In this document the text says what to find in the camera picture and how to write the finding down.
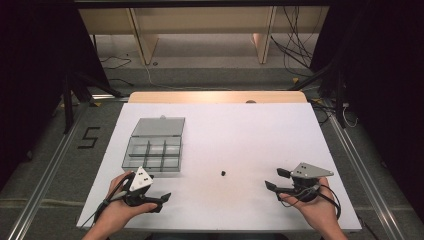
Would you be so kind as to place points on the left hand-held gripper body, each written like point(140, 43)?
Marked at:
point(140, 181)

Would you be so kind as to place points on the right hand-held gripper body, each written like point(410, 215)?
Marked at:
point(306, 186)

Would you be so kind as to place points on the clear plastic compartment box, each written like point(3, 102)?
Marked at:
point(156, 146)

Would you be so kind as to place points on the person's right hand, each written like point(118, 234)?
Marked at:
point(318, 210)

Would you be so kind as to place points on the person's left hand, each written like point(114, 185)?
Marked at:
point(115, 210)

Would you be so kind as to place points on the white board sheet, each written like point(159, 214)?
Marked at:
point(233, 140)

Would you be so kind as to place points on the black tripod stand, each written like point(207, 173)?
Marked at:
point(75, 96)
point(335, 90)

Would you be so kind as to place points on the light wooden table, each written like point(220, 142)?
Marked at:
point(216, 97)

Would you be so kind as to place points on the black curtain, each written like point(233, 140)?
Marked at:
point(386, 83)
point(36, 73)

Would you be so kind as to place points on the light wooden bench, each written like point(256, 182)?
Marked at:
point(206, 20)

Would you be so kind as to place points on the aluminium floor rail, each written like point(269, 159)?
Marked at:
point(365, 180)
point(46, 180)

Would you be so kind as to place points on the short aluminium rail piece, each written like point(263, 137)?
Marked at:
point(110, 97)

